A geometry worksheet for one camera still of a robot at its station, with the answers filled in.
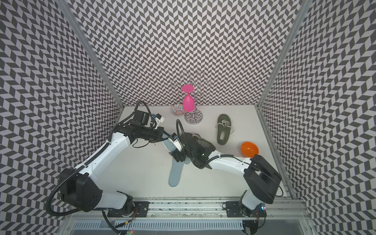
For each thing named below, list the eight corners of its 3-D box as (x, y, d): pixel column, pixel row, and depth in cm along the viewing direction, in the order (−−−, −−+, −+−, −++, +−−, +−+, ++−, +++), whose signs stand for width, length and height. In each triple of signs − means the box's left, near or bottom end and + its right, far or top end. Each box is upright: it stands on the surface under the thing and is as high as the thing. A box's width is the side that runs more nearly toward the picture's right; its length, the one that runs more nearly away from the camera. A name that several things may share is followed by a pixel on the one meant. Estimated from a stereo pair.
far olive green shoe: (217, 144, 97) (218, 141, 93) (214, 118, 111) (215, 113, 108) (234, 145, 97) (235, 141, 93) (229, 118, 111) (230, 113, 108)
